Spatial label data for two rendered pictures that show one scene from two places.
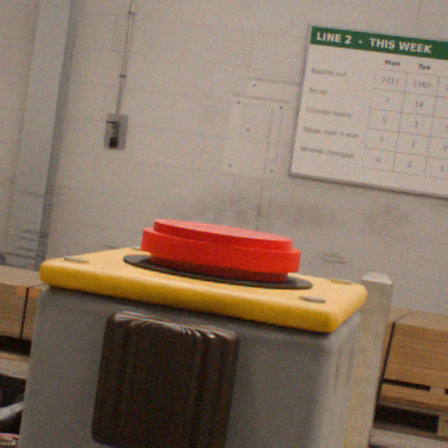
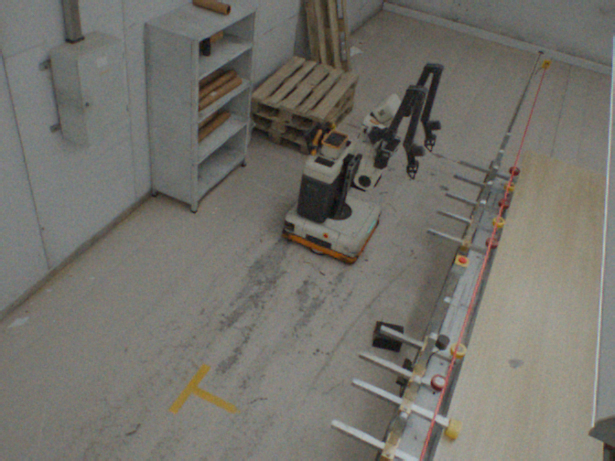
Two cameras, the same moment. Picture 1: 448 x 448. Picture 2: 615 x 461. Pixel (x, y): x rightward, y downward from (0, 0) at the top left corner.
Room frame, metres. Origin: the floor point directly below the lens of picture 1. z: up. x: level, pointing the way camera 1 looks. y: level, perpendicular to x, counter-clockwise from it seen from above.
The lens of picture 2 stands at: (-0.32, -2.38, 3.17)
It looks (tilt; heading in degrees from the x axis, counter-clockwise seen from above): 40 degrees down; 95
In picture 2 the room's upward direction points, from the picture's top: 10 degrees clockwise
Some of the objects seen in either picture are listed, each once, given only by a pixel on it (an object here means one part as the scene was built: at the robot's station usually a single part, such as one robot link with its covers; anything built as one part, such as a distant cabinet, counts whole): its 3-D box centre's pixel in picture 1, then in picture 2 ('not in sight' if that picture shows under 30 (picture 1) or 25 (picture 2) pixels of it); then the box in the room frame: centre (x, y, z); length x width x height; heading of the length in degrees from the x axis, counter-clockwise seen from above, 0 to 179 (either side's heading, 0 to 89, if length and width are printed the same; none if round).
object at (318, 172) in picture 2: not in sight; (330, 176); (-0.55, 1.43, 0.59); 0.55 x 0.34 x 0.83; 77
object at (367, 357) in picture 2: not in sight; (399, 371); (0.09, -0.52, 0.84); 0.43 x 0.03 x 0.04; 167
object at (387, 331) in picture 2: not in sight; (417, 345); (0.19, -0.29, 0.81); 0.43 x 0.03 x 0.04; 167
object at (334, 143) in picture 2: not in sight; (334, 144); (-0.58, 1.44, 0.87); 0.23 x 0.15 x 0.11; 77
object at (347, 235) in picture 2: not in sight; (332, 220); (-0.46, 1.41, 0.16); 0.67 x 0.64 x 0.25; 167
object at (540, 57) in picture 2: not in sight; (521, 113); (0.81, 1.98, 1.20); 0.15 x 0.12 x 1.00; 77
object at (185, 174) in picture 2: not in sight; (202, 105); (-1.75, 1.75, 0.78); 0.90 x 0.45 x 1.55; 77
